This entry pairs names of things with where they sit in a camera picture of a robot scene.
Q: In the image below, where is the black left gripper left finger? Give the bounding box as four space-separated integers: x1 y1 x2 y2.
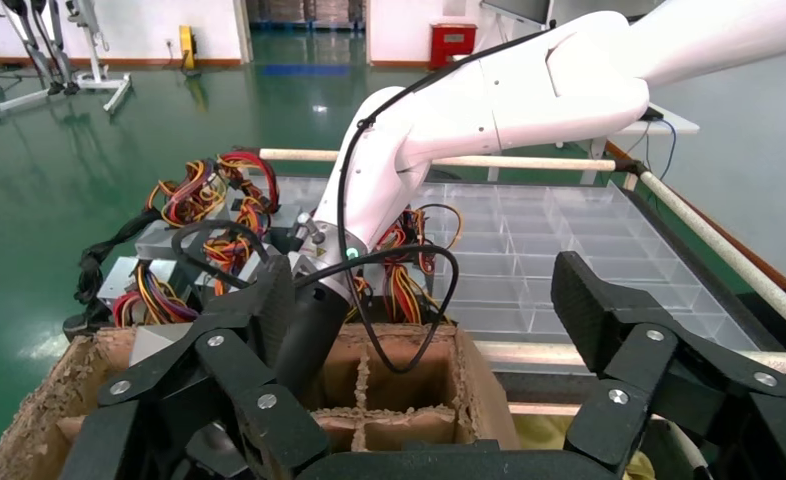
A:
60 254 332 480

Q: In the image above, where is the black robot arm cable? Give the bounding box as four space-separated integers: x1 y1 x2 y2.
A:
170 26 557 374

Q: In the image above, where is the white metal floor stand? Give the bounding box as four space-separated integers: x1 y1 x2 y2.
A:
0 0 134 119

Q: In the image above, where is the grey power supply with wires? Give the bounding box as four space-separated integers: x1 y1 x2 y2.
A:
197 231 282 296
134 150 235 263
349 203 464 327
129 323 199 367
217 150 282 233
96 254 202 327

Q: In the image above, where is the red wall cabinet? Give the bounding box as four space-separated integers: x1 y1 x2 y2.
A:
429 23 479 72

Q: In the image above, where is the dark wall monitor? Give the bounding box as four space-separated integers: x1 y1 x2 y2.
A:
480 0 555 26

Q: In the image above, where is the yellow plastic sheet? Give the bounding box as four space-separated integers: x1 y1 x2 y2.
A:
510 413 656 480

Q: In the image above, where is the brown divided cardboard box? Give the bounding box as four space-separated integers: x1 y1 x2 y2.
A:
0 323 521 480

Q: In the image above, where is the clear plastic divided tray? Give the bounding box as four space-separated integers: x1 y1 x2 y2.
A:
260 175 762 352

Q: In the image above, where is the yellow floor post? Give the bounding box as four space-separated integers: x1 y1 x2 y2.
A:
178 25 200 72

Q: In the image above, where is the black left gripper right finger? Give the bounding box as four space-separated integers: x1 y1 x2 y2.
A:
550 250 786 476

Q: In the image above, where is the black rail corner joint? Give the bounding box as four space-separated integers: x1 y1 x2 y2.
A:
612 158 653 193

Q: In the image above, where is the black cable plug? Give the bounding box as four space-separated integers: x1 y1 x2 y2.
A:
61 307 106 340

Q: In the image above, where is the white table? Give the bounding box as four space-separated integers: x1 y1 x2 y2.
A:
555 102 701 188

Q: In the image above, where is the black power cord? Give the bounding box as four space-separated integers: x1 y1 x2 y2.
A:
74 208 166 306

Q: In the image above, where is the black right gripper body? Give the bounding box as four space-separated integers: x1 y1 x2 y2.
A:
274 283 353 399

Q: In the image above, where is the black legged rig on stand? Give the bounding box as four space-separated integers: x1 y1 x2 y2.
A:
0 0 80 95

